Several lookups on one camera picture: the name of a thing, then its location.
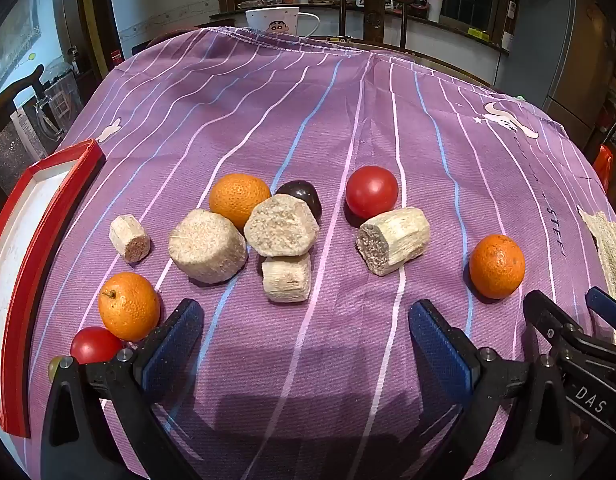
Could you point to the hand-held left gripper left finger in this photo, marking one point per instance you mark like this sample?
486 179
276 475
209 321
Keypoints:
170 355

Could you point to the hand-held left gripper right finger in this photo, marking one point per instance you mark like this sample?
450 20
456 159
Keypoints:
437 350

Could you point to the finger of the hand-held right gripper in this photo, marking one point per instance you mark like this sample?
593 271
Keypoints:
552 322
607 310

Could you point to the orange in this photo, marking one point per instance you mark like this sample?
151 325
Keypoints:
240 200
497 266
129 306

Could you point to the red tomato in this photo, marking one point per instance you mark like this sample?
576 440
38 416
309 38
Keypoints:
95 345
371 192

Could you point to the large round beige fibrous chunk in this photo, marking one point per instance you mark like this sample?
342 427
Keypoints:
208 246

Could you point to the long beige fibrous chunk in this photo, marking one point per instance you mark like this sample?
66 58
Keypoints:
392 240

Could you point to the small green fruit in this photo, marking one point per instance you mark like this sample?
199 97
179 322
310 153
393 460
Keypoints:
52 369

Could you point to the small beige fibrous chunk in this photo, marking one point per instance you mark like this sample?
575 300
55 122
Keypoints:
130 237

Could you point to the short beige fibrous chunk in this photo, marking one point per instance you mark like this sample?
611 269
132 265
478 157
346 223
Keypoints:
286 277

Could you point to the hexagonal beige fibrous chunk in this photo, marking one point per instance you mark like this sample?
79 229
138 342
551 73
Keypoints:
282 227

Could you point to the red tray with white inside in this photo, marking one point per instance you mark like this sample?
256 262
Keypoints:
8 260

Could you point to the dark purple plum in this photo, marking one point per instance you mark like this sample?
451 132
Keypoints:
303 195

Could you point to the dried beige loofah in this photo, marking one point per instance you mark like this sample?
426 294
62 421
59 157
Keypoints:
610 245

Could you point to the orange bag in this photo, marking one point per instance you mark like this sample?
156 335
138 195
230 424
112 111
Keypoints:
603 165

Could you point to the grey refrigerator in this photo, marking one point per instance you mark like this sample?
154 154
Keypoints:
552 50

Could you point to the purple striped tablecloth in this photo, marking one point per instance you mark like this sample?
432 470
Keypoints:
308 110

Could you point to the yellow box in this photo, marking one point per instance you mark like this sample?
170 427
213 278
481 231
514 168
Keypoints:
477 34

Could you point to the brown wooden armchair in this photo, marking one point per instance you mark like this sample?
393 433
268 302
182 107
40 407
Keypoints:
18 95

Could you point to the small red item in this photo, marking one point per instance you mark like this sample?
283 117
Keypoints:
115 56

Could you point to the white tumbler with straw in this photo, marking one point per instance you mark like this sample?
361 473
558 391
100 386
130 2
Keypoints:
434 5

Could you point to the dark wooden chair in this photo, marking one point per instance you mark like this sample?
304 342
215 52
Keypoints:
375 15

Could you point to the white cartoon mug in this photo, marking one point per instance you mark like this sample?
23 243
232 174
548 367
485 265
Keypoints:
275 22

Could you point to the framed wall painting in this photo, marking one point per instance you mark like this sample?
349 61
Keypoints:
13 35

